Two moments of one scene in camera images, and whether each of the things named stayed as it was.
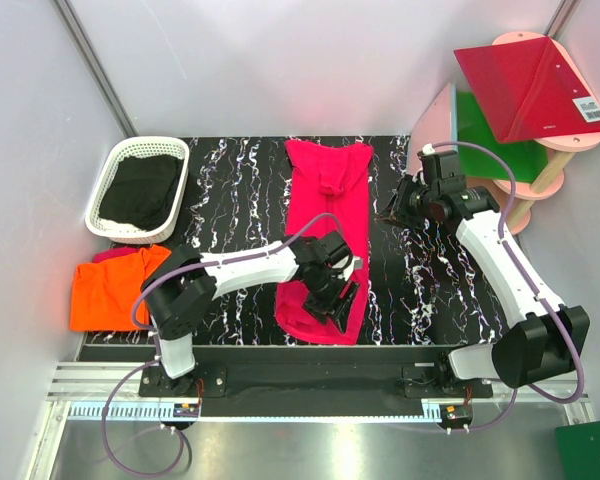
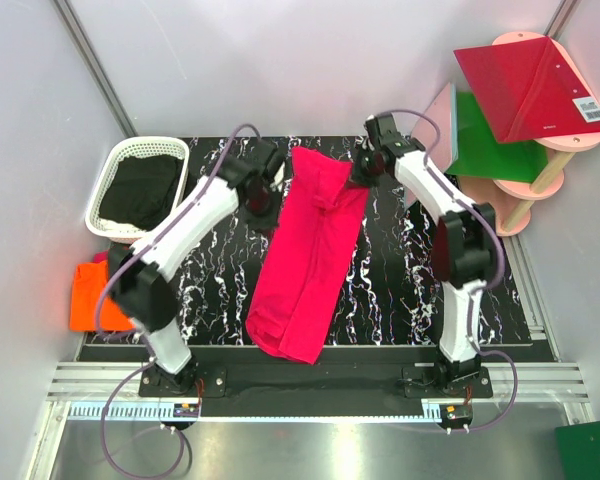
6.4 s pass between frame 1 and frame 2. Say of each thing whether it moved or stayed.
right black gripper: moved
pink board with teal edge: stayed
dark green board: stayed
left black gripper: moved
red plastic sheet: stayed
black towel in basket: stayed
